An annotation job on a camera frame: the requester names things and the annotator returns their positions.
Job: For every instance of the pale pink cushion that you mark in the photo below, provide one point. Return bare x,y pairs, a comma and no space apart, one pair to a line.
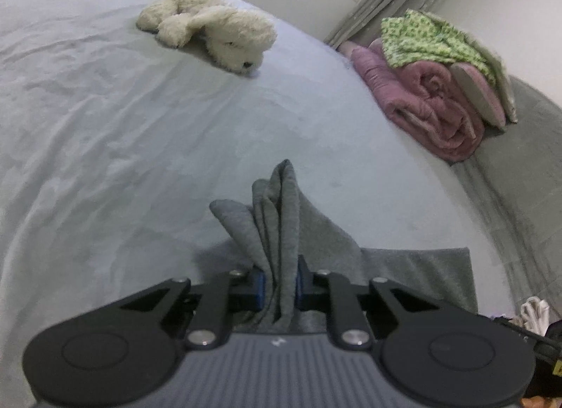
347,48

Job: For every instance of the grey-green quilt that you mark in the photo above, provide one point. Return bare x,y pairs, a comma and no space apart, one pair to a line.
527,179

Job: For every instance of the grey t-shirt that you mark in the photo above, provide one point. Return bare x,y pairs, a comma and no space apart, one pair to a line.
281,223

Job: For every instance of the green patterned cloth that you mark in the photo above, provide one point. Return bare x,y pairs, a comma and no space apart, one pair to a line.
421,39

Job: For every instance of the pink folded blanket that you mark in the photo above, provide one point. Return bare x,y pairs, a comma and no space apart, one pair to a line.
421,100

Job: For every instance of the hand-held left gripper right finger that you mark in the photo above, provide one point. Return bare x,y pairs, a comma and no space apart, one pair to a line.
299,289

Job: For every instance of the beige pillow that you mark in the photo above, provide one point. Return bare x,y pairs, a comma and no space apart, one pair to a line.
478,91

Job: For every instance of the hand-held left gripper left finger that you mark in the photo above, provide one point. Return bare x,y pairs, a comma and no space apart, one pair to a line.
260,289

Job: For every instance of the white plush dog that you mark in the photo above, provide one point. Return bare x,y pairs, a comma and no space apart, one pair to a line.
228,30

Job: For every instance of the bed with grey sheet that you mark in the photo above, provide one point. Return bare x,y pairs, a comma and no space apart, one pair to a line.
109,127

